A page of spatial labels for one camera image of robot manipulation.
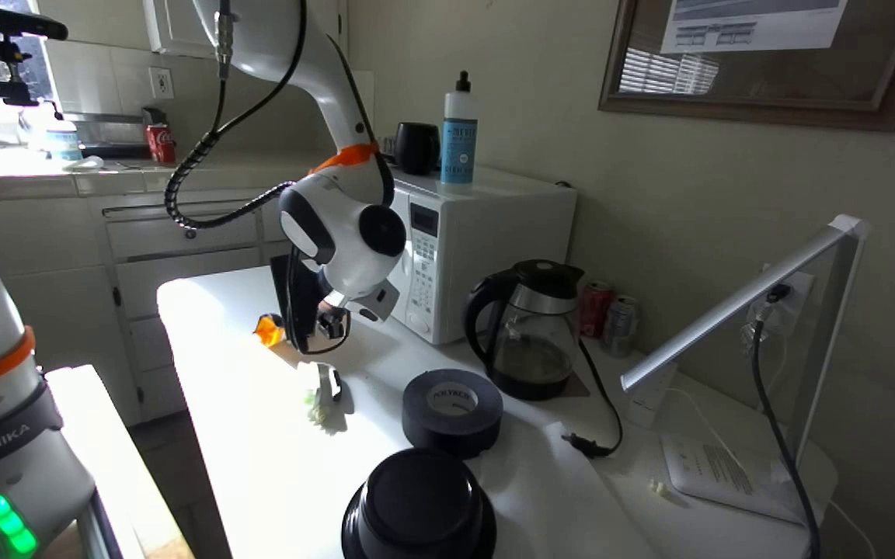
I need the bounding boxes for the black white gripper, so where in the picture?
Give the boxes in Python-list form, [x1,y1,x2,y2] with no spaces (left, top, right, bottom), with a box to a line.
[268,251,353,357]

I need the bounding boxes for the grey tape roll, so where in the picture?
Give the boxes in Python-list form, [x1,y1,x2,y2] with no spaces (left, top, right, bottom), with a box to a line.
[398,368,509,462]

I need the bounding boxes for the small green white object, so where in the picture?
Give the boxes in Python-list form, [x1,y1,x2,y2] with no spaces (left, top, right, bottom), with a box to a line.
[301,360,359,435]

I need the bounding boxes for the white microwave oven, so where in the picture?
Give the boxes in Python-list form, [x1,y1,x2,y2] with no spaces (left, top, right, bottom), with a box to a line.
[371,165,580,348]

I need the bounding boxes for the wide white cabinet drawer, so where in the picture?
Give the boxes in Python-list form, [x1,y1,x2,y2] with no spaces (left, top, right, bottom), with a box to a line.
[102,201,264,264]

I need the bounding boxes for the black round bowl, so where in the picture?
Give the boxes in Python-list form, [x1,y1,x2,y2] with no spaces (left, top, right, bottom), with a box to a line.
[339,444,500,559]

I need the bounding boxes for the black cup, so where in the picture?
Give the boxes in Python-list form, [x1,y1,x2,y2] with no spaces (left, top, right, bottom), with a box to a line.
[393,119,444,182]

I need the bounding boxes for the black glass electric kettle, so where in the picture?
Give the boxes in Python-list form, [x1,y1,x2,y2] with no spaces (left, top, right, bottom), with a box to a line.
[462,259,588,404]

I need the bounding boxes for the wooden robot mounting table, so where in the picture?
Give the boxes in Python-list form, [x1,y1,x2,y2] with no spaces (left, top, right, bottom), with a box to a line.
[40,360,198,559]

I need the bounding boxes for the white kitchen cabinet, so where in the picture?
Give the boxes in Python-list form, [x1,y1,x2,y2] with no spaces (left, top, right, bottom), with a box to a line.
[0,158,327,429]

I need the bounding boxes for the blue spray bottle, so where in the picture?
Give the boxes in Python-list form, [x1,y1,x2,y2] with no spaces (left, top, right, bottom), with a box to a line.
[439,69,481,194]

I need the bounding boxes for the red canister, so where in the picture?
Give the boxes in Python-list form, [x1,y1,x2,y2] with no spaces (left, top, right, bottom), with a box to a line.
[141,102,179,167]

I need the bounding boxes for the white paper sheet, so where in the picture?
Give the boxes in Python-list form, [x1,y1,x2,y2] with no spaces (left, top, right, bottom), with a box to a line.
[656,381,843,528]

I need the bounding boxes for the small white pinned paper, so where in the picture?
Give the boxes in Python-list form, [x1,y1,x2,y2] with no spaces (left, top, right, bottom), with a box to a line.
[614,43,721,100]

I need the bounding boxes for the wooden framed bulletin board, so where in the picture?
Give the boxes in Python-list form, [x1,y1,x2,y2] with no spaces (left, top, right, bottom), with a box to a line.
[598,0,895,137]

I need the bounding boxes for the large white printed notice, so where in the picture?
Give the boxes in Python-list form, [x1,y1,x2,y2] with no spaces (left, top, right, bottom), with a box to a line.
[660,0,851,60]

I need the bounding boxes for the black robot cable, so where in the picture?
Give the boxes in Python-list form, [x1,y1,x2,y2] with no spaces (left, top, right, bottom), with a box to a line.
[159,0,310,235]

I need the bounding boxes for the white wall switch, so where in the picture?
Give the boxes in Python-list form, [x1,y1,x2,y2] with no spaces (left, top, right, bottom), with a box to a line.
[145,67,178,107]

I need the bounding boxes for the black kettle power cord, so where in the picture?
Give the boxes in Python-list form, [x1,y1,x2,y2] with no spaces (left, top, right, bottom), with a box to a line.
[563,340,627,462]

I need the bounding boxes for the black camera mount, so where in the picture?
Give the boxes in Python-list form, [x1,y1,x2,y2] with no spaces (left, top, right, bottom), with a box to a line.
[0,7,73,110]

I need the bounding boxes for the white metal frame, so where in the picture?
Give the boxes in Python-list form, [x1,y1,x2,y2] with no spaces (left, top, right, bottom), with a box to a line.
[620,211,872,471]

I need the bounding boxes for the black wall cable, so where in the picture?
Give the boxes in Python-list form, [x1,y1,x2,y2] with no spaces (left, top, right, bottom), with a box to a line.
[746,282,830,559]

